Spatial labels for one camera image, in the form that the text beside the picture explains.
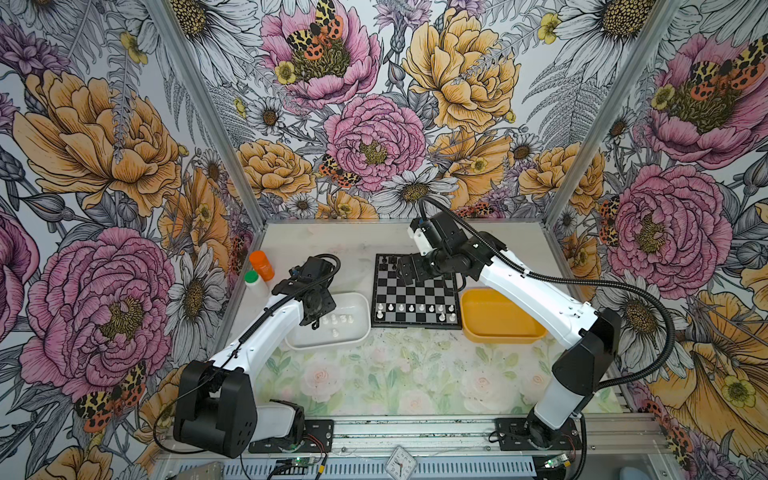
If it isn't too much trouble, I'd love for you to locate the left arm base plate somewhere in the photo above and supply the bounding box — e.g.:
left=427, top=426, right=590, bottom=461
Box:
left=247, top=419, right=335, bottom=454

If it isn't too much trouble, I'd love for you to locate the orange capped bottle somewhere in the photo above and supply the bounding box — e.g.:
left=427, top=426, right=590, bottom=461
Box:
left=248, top=250, right=275, bottom=282

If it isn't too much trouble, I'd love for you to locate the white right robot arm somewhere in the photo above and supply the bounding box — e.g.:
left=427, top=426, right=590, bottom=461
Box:
left=397, top=211, right=621, bottom=449

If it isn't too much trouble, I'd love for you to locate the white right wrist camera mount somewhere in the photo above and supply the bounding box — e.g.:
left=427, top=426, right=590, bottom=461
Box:
left=408, top=218, right=435, bottom=257

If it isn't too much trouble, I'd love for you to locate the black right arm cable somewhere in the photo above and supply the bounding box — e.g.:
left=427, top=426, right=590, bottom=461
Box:
left=418, top=196, right=676, bottom=392

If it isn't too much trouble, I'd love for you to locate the black white chess board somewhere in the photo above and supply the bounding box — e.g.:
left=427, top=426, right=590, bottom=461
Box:
left=370, top=253, right=462, bottom=330

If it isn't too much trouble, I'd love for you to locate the white rectangular tray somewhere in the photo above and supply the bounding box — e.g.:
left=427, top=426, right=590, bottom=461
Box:
left=285, top=292, right=371, bottom=351

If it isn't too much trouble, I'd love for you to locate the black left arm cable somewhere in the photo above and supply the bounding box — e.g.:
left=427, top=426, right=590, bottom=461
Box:
left=152, top=253, right=342, bottom=455

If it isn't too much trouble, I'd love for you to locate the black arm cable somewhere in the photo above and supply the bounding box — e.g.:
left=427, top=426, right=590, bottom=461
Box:
left=418, top=196, right=676, bottom=392
left=152, top=253, right=342, bottom=455

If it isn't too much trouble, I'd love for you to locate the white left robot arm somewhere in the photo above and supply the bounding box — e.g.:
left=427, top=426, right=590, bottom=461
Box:
left=173, top=253, right=341, bottom=458

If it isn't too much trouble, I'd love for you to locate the green capped white bottle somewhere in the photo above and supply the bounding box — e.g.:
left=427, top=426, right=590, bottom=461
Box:
left=243, top=270, right=270, bottom=299

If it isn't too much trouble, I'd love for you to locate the yellow rectangular tray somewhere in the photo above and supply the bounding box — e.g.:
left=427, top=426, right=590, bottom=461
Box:
left=460, top=288, right=547, bottom=344

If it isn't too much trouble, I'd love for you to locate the aluminium front rail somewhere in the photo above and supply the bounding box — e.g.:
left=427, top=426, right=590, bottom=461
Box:
left=321, top=413, right=672, bottom=458

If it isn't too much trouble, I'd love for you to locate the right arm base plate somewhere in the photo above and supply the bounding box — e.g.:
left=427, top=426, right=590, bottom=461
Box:
left=488, top=417, right=582, bottom=452

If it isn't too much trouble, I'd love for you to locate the small white clock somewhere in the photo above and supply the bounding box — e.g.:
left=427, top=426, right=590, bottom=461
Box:
left=385, top=446, right=418, bottom=480

